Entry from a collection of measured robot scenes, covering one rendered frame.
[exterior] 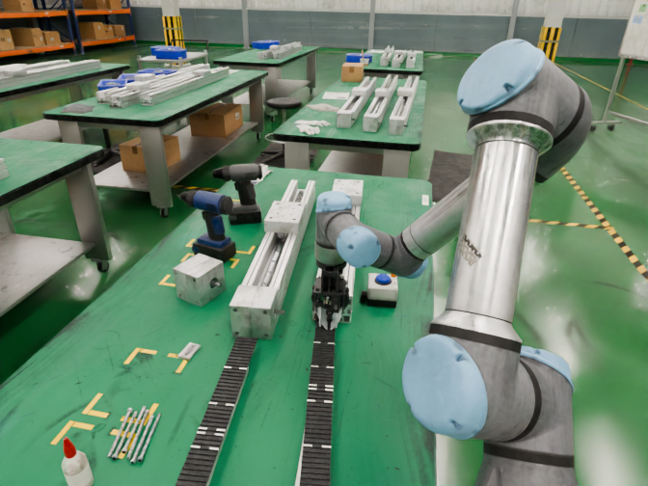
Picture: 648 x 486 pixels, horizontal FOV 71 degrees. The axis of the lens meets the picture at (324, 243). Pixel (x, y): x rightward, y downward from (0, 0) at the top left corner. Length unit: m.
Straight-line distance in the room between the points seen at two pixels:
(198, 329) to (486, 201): 0.81
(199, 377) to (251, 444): 0.22
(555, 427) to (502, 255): 0.24
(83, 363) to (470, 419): 0.89
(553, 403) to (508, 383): 0.10
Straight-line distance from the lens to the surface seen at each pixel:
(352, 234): 0.86
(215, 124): 4.99
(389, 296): 1.25
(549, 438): 0.71
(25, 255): 3.07
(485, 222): 0.63
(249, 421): 0.98
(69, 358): 1.23
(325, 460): 0.88
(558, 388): 0.72
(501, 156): 0.66
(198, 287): 1.25
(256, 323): 1.13
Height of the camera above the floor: 1.52
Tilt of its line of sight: 28 degrees down
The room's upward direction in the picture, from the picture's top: 1 degrees clockwise
